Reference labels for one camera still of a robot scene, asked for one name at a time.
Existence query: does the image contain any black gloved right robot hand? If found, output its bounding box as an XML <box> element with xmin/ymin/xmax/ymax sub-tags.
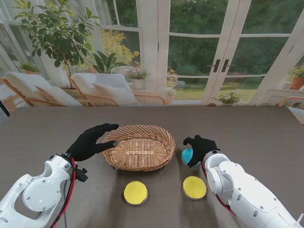
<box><xmin>182</xmin><ymin>134</ymin><xmax>220</xmax><ymax>168</ymax></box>

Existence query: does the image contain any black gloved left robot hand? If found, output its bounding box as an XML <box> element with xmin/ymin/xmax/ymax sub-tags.
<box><xmin>65</xmin><ymin>123</ymin><xmax>120</xmax><ymax>162</ymax></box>

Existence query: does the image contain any blue culture dish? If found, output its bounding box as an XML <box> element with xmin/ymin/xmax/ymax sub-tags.
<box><xmin>180</xmin><ymin>148</ymin><xmax>202</xmax><ymax>169</ymax></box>

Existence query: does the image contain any yellow culture dish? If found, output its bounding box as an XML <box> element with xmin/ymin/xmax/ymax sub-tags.
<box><xmin>123</xmin><ymin>180</ymin><xmax>149</xmax><ymax>206</ymax></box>
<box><xmin>182</xmin><ymin>175</ymin><xmax>207</xmax><ymax>202</ymax></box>

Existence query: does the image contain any oval wicker basket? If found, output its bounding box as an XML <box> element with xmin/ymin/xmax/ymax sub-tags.
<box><xmin>102</xmin><ymin>124</ymin><xmax>177</xmax><ymax>171</ymax></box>

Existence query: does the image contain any printed garden room backdrop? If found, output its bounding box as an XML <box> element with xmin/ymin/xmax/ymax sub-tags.
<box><xmin>0</xmin><ymin>0</ymin><xmax>304</xmax><ymax>109</ymax></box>

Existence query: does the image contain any white sheet corner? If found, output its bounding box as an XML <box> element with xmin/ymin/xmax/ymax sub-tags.
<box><xmin>286</xmin><ymin>106</ymin><xmax>304</xmax><ymax>125</ymax></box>

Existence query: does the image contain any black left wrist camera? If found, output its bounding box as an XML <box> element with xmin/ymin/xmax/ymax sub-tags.
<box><xmin>75</xmin><ymin>167</ymin><xmax>88</xmax><ymax>183</ymax></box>

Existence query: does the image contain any red left arm cable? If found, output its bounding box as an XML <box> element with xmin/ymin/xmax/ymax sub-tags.
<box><xmin>52</xmin><ymin>158</ymin><xmax>78</xmax><ymax>228</ymax></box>

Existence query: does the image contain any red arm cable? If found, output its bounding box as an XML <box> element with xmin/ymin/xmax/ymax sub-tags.
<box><xmin>52</xmin><ymin>158</ymin><xmax>78</xmax><ymax>228</ymax></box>
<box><xmin>201</xmin><ymin>163</ymin><xmax>236</xmax><ymax>216</ymax></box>

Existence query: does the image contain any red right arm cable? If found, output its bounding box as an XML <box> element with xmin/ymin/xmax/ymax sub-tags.
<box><xmin>201</xmin><ymin>163</ymin><xmax>236</xmax><ymax>216</ymax></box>

